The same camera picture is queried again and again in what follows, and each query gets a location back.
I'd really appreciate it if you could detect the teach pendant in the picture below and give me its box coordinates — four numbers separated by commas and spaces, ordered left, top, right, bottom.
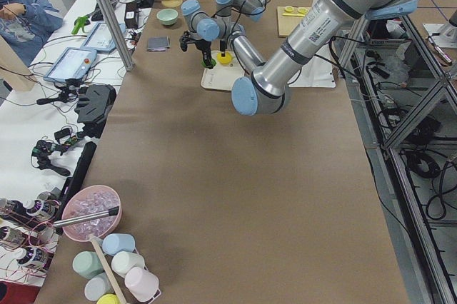
81, 21, 116, 54
44, 47, 98, 83

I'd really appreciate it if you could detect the mint green bowl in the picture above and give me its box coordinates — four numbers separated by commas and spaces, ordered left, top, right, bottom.
156, 9, 179, 26

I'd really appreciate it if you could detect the near teach pendant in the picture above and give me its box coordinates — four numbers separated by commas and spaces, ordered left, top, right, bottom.
44, 47, 98, 83

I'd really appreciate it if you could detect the wooden board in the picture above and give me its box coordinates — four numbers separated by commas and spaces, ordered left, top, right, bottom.
276, 6, 304, 37

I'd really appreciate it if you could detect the green lime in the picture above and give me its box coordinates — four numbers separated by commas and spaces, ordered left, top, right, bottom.
201, 59, 217, 69

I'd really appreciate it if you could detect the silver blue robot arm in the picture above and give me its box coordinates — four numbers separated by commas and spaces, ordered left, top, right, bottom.
179, 0, 270, 68
181, 0, 418, 116

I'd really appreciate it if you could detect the wooden stick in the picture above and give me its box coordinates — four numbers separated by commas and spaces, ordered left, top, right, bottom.
89, 235, 127, 304

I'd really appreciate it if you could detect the grey cup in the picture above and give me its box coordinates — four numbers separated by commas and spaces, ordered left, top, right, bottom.
84, 273, 114, 301

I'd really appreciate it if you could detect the far teach pendant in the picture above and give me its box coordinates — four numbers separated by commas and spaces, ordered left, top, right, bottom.
81, 21, 116, 54

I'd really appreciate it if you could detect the aluminium frame post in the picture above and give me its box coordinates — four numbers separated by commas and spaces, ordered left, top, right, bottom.
96, 0, 134, 71

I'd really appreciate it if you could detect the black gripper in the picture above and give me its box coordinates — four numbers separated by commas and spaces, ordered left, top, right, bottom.
197, 39, 226, 64

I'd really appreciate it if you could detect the black controller device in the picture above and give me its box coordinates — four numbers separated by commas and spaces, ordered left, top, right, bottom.
74, 84, 116, 138

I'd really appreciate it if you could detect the pink cup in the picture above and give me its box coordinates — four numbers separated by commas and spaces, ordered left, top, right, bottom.
124, 266, 161, 303

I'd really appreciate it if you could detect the yellow cup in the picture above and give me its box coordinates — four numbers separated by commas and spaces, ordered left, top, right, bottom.
96, 293, 120, 304

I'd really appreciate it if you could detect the white rabbit tray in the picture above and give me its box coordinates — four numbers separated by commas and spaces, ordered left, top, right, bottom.
201, 50, 244, 91

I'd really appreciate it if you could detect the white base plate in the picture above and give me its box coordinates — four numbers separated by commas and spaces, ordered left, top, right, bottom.
288, 46, 336, 88

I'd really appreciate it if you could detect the mint green cup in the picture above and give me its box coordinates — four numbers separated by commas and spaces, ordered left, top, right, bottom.
72, 251, 104, 279

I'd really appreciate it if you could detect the pink ribbed bowl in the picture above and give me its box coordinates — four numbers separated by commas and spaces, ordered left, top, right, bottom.
61, 185, 122, 242

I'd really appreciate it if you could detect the grey folded cloth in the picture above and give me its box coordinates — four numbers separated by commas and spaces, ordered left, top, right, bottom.
146, 36, 170, 51

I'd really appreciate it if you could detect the person in blue shirt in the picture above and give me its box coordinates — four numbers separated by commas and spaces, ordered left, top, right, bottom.
1, 0, 64, 66

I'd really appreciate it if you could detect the white cup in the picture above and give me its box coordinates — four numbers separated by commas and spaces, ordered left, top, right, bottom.
111, 251, 145, 278

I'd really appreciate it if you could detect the light blue cup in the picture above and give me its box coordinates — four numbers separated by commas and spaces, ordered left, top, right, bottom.
102, 233, 136, 256

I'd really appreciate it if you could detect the metal tongs handle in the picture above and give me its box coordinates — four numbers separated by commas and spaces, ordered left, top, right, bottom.
52, 206, 121, 228

